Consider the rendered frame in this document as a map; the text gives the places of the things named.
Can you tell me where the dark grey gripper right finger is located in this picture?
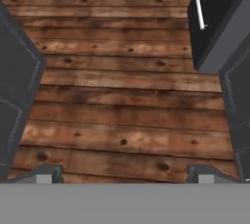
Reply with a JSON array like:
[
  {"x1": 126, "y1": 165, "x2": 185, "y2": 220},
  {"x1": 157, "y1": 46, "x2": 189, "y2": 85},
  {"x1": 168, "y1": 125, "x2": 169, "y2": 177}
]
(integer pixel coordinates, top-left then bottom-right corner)
[{"x1": 187, "y1": 163, "x2": 242, "y2": 185}]

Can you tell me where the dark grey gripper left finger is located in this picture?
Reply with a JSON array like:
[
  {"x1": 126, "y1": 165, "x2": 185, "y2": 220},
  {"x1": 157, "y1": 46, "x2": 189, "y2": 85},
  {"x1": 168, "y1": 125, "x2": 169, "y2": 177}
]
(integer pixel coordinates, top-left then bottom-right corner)
[{"x1": 9, "y1": 163, "x2": 63, "y2": 185}]

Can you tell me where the dark grey stitched panel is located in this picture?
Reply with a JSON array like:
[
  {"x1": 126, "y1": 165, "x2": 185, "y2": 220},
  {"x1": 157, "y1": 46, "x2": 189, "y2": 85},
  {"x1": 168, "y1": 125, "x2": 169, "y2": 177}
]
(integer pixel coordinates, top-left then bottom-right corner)
[
  {"x1": 218, "y1": 35, "x2": 250, "y2": 182},
  {"x1": 0, "y1": 1, "x2": 47, "y2": 180}
]

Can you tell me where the white bar handle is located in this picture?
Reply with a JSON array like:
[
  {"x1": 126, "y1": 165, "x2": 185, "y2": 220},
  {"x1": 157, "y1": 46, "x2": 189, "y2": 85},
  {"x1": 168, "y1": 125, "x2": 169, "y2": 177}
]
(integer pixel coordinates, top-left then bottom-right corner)
[{"x1": 192, "y1": 0, "x2": 207, "y2": 31}]

